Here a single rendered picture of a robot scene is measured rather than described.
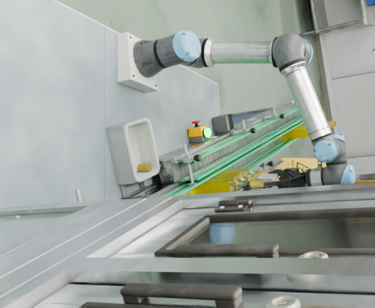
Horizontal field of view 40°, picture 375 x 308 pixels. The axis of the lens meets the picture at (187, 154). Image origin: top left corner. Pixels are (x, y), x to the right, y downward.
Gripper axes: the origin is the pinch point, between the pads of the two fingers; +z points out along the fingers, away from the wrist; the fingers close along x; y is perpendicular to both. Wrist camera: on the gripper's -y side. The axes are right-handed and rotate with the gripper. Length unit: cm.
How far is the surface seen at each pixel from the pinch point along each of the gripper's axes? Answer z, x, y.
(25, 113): 44, 45, -67
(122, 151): 38, 24, -31
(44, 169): 44, 27, -65
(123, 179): 40, 14, -31
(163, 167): 34.6, 12.9, -12.3
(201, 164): 30.7, 7.2, 12.5
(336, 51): 90, 33, 587
